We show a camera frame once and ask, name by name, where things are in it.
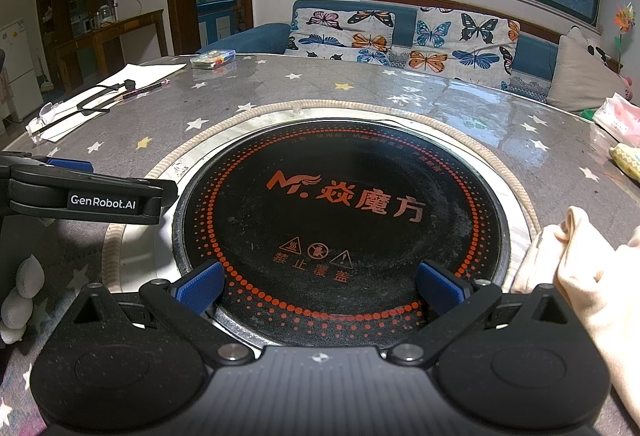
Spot grey star print tablecloth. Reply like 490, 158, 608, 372
0, 50, 640, 436

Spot black glasses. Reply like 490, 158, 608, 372
37, 79, 137, 134

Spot clear plastic glasses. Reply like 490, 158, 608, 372
25, 99, 67, 138

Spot small colourful packet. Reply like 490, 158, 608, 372
190, 49, 237, 70

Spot pink patterned pen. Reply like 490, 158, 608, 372
116, 77, 172, 101

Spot butterfly print cushion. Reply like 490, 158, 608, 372
285, 9, 397, 67
407, 6, 521, 90

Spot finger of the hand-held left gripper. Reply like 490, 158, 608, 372
0, 151, 94, 176
7, 165, 179, 225

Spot pink plastic bag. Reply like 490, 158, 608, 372
594, 96, 640, 147

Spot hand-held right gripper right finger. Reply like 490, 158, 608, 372
387, 260, 576, 365

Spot white cooktop surround ring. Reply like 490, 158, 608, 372
102, 101, 540, 352

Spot white paper sheet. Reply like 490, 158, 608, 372
37, 63, 188, 142

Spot white fridge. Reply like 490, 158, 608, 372
0, 19, 43, 122

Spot panda plush toy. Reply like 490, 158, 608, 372
587, 44, 621, 67

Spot wooden console table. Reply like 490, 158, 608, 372
55, 9, 168, 92

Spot black round induction cooktop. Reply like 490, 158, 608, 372
172, 119, 511, 349

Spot yellow-green knitted cloth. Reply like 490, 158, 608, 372
609, 143, 640, 179

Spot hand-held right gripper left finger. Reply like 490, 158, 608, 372
65, 260, 256, 365

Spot blue sofa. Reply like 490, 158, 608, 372
197, 0, 566, 104

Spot colourful pinwheel toy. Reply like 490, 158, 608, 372
614, 5, 637, 67

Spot grey pillow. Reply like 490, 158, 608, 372
547, 27, 631, 112

